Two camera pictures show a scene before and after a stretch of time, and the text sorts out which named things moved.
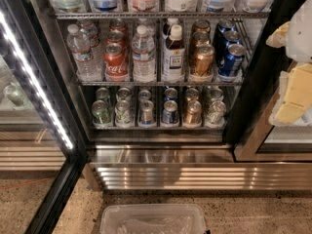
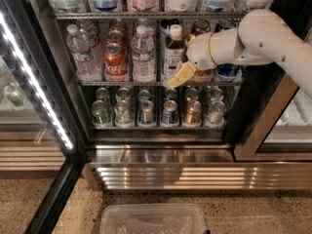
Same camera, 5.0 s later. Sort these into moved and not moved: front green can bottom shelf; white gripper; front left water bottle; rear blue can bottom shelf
Moved: white gripper
Not moved: rear blue can bottom shelf; front green can bottom shelf; front left water bottle
